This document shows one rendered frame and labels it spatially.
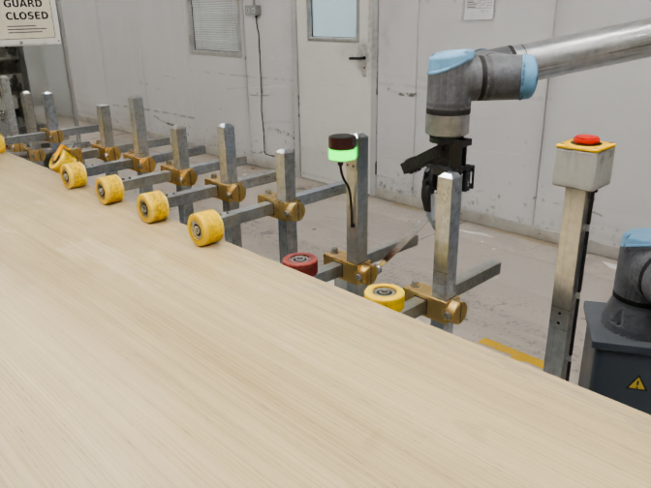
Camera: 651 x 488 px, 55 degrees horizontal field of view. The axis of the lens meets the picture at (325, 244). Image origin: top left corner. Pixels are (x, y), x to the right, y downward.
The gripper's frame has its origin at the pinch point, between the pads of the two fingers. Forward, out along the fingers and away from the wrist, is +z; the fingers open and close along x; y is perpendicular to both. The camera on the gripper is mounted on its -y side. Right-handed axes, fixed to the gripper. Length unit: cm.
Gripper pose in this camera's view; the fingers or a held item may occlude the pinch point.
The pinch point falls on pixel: (434, 223)
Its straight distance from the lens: 141.7
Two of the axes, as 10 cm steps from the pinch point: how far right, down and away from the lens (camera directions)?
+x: 7.2, -2.6, 6.5
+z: 0.2, 9.4, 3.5
